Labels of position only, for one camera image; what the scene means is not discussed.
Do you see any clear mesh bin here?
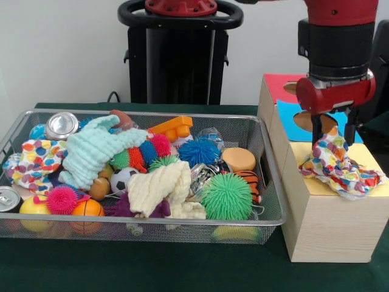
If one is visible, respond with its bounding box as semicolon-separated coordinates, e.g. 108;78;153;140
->
0;108;289;245

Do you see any silver drink can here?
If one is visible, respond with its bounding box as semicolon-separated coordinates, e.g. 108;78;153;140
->
45;112;80;141

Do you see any green spiky ball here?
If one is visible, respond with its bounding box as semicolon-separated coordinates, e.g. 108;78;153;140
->
201;173;253;221

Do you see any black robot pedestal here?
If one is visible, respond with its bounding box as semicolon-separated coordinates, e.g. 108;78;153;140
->
118;0;244;104

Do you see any polka-dot cloth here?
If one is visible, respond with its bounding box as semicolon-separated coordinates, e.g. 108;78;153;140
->
3;139;66;194

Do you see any tan round wooden block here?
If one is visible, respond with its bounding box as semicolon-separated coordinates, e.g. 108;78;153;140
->
222;147;257;173

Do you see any small orange basketball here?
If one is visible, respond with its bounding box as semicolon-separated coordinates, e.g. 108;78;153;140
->
70;199;105;235

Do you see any blue spiky ball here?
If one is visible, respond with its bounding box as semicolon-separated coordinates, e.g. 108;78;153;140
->
177;138;221;169

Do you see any black upright panel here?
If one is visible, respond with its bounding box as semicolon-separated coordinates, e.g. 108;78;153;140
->
356;20;389;131

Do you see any cream yellow cloth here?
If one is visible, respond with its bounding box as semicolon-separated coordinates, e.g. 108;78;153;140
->
127;161;207;220

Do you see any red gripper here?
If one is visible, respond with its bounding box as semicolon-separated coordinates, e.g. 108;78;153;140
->
296;70;377;147

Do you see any wooden box with three holes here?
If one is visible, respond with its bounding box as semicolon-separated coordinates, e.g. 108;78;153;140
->
257;74;389;263

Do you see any white patterned cloth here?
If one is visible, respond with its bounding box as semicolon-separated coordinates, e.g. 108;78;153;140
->
298;126;388;200

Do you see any dark green tablecloth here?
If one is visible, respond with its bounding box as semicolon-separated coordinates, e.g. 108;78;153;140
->
0;102;389;292

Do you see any small soccer ball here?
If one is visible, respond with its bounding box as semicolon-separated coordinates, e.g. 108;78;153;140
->
110;167;140;195

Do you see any orange plastic toy brick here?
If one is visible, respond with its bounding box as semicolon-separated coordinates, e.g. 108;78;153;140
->
148;116;194;143

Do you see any pink spiky ball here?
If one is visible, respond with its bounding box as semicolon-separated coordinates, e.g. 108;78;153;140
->
46;186;78;215

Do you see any mint green cloth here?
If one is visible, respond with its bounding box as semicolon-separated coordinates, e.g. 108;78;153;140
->
59;114;148;190

